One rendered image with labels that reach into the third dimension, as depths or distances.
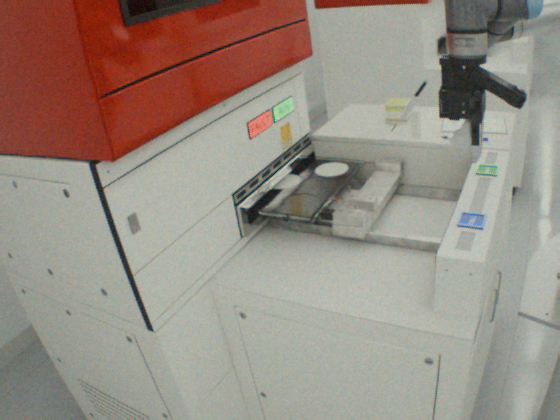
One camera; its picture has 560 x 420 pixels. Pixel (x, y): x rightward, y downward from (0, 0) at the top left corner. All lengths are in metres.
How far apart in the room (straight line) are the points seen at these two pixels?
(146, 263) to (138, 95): 0.34
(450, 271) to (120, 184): 0.65
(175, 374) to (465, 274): 0.69
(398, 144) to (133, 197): 0.82
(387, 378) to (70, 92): 0.87
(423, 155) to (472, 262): 0.60
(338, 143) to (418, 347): 0.76
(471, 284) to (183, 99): 0.67
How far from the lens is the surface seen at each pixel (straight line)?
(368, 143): 1.49
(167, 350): 1.12
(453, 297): 0.97
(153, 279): 1.03
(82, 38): 0.82
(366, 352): 1.06
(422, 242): 1.17
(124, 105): 0.86
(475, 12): 0.87
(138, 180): 0.96
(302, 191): 1.33
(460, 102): 0.90
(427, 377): 1.06
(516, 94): 0.89
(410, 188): 1.42
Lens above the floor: 1.48
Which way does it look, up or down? 28 degrees down
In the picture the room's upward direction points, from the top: 9 degrees counter-clockwise
